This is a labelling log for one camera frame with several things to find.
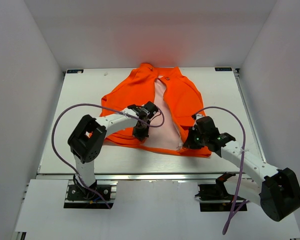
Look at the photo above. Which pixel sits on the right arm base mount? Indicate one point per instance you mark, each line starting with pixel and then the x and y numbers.
pixel 213 197

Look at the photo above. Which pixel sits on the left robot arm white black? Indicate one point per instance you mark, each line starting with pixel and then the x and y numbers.
pixel 87 138

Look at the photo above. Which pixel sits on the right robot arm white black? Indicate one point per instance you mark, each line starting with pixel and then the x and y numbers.
pixel 276 191

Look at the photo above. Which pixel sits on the right blue table label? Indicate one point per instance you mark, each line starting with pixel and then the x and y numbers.
pixel 223 69

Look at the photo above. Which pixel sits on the left blue table label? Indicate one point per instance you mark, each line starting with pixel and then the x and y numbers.
pixel 74 71

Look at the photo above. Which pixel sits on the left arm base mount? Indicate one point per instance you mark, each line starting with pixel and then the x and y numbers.
pixel 79 197

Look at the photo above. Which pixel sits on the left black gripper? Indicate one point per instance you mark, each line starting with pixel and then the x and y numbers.
pixel 140 135

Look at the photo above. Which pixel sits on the orange jacket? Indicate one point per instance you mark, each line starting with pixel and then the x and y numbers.
pixel 174 94

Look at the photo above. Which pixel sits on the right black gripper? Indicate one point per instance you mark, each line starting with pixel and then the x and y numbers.
pixel 189 143

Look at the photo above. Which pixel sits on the blue table label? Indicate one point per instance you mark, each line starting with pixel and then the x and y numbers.
pixel 223 69
pixel 74 71

